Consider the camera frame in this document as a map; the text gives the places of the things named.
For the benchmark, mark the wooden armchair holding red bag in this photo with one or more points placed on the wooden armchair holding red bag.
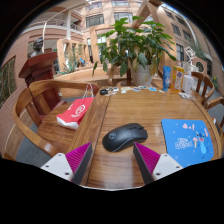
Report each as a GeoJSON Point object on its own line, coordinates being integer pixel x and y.
{"type": "Point", "coordinates": [30, 110]}

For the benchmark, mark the black computer mouse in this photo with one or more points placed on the black computer mouse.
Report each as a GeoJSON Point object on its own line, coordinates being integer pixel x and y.
{"type": "Point", "coordinates": [123, 136]}

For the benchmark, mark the white geometric sculpture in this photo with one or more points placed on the white geometric sculpture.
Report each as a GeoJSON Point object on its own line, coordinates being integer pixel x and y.
{"type": "Point", "coordinates": [190, 55]}

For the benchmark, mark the red and white bag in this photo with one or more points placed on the red and white bag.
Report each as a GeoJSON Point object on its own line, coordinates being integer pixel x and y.
{"type": "Point", "coordinates": [75, 113]}

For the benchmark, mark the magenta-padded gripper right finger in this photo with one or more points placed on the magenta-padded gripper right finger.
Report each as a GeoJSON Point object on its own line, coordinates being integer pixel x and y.
{"type": "Point", "coordinates": [148, 159]}

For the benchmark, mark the empty wooden armchair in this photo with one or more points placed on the empty wooden armchair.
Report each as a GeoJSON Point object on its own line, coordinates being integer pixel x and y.
{"type": "Point", "coordinates": [205, 86]}

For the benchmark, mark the white pump bottle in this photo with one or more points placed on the white pump bottle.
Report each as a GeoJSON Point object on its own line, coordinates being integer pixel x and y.
{"type": "Point", "coordinates": [187, 84]}

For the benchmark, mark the small white packet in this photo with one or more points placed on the small white packet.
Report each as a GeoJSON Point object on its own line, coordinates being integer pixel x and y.
{"type": "Point", "coordinates": [185, 95]}

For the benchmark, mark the blue cartoon mouse pad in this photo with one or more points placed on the blue cartoon mouse pad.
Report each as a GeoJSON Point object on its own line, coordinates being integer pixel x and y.
{"type": "Point", "coordinates": [186, 141]}

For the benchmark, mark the dark red wooden podium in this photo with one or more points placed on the dark red wooden podium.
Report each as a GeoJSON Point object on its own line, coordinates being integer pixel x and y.
{"type": "Point", "coordinates": [38, 71]}

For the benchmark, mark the wooden chair behind plant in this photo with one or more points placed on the wooden chair behind plant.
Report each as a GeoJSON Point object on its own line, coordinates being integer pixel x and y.
{"type": "Point", "coordinates": [113, 75]}

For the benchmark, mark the yellow liquid bottle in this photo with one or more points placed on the yellow liquid bottle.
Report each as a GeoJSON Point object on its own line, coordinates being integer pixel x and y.
{"type": "Point", "coordinates": [178, 78]}

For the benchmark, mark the green potted plant white pot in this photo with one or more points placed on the green potted plant white pot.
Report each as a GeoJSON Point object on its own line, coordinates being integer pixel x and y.
{"type": "Point", "coordinates": [136, 46]}

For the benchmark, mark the dark bust statue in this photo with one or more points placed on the dark bust statue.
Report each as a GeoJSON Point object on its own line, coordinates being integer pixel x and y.
{"type": "Point", "coordinates": [37, 46]}

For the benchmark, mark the blue squeeze tube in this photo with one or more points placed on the blue squeeze tube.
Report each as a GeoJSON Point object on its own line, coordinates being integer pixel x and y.
{"type": "Point", "coordinates": [166, 78]}

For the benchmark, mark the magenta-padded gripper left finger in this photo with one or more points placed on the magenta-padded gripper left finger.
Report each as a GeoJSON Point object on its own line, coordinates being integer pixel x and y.
{"type": "Point", "coordinates": [76, 158]}

